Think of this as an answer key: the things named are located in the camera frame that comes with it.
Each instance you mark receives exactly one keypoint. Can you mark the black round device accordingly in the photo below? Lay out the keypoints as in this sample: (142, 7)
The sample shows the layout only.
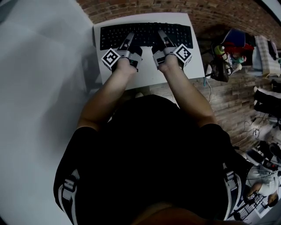
(274, 149)

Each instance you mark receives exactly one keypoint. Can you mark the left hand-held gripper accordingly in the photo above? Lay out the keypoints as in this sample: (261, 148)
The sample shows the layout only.
(109, 58)

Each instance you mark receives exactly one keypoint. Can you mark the black keyboard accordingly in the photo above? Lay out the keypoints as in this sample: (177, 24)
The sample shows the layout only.
(145, 35)

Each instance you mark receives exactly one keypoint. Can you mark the person's black shirt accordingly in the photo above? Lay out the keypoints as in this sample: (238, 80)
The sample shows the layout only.
(149, 153)

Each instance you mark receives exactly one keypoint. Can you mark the person's left forearm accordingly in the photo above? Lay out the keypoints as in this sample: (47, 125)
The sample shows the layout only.
(107, 96)

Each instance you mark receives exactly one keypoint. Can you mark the teal cup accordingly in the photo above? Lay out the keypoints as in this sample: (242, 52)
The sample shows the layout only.
(240, 59)

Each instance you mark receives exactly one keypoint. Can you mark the blue chair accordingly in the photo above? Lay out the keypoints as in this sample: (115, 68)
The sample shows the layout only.
(236, 35)

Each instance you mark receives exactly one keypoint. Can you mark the white table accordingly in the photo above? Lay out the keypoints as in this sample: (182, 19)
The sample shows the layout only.
(145, 72)

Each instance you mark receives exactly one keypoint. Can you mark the plaid cloth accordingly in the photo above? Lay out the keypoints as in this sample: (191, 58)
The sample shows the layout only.
(261, 55)

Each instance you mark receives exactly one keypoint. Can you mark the dark brown bag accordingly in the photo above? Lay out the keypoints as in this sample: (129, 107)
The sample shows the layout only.
(220, 70)

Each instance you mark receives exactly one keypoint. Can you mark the white power strip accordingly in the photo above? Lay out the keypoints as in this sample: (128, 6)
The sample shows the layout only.
(255, 132)

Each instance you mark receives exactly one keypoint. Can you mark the green bottle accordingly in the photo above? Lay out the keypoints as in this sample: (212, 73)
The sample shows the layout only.
(219, 49)

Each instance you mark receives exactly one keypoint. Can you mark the person's right forearm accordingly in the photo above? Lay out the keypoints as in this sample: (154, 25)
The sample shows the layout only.
(186, 94)

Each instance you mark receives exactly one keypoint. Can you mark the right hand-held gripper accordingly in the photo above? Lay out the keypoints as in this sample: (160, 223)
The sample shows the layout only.
(182, 53)

